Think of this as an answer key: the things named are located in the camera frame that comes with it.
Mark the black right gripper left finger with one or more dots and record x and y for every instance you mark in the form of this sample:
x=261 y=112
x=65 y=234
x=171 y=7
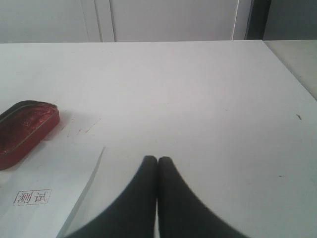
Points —
x=133 y=213

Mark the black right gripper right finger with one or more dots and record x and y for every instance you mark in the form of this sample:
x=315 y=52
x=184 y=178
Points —
x=181 y=214

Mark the white paper sheet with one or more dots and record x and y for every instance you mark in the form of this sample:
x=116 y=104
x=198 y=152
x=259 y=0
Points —
x=40 y=195

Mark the red ink pad tin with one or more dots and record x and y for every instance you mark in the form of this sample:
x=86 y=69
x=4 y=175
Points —
x=22 y=127

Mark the white cabinet doors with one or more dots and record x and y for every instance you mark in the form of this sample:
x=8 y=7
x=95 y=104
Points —
x=50 y=21

